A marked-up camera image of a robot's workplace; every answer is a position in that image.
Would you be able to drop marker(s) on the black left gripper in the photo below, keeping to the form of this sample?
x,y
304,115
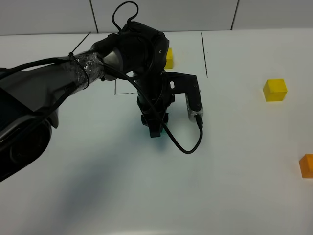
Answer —
x,y
155,88

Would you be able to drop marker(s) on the yellow template cube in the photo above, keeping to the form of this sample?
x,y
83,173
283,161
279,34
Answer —
x,y
169,59

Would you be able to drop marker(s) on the orange cube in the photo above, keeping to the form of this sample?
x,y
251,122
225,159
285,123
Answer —
x,y
306,166

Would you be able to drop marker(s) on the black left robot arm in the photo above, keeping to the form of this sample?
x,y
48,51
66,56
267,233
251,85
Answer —
x,y
31,93

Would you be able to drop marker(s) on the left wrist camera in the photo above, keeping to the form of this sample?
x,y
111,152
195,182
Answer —
x,y
180,83

